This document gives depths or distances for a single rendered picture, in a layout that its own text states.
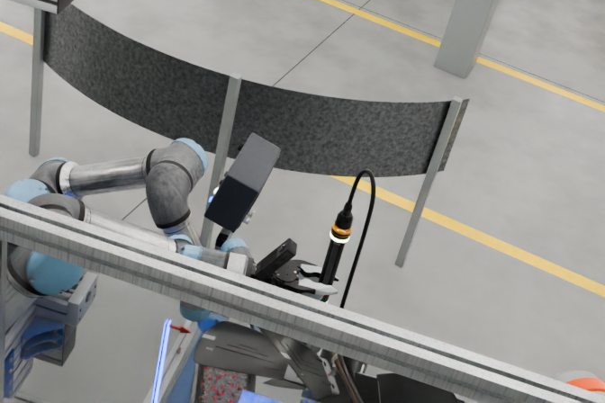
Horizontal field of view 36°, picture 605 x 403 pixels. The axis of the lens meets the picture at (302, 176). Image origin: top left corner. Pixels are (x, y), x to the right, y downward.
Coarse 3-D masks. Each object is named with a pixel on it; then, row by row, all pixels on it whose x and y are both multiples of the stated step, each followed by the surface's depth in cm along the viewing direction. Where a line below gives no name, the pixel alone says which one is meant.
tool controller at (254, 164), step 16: (240, 144) 292; (256, 144) 289; (272, 144) 293; (240, 160) 280; (256, 160) 283; (272, 160) 287; (240, 176) 274; (256, 176) 278; (224, 192) 276; (240, 192) 274; (256, 192) 273; (208, 208) 281; (224, 208) 279; (240, 208) 278; (224, 224) 283
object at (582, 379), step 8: (552, 376) 132; (560, 376) 132; (568, 376) 131; (576, 376) 132; (584, 376) 132; (592, 376) 134; (576, 384) 130; (584, 384) 130; (592, 384) 131; (600, 384) 132; (600, 392) 131
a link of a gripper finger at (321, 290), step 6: (300, 282) 206; (306, 282) 207; (312, 282) 207; (318, 288) 206; (324, 288) 206; (330, 288) 207; (306, 294) 208; (312, 294) 208; (318, 294) 207; (324, 294) 207; (330, 294) 207
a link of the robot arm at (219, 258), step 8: (184, 248) 207; (192, 248) 207; (200, 248) 207; (208, 248) 208; (192, 256) 206; (200, 256) 206; (208, 256) 206; (216, 256) 206; (224, 256) 207; (216, 264) 206; (224, 264) 206
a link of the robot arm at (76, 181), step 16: (176, 144) 243; (192, 144) 243; (48, 160) 261; (64, 160) 261; (128, 160) 248; (144, 160) 244; (160, 160) 237; (176, 160) 236; (192, 160) 239; (32, 176) 254; (48, 176) 254; (64, 176) 253; (80, 176) 251; (96, 176) 249; (112, 176) 247; (128, 176) 246; (144, 176) 244; (192, 176) 237; (64, 192) 253; (80, 192) 253; (96, 192) 252; (112, 192) 252
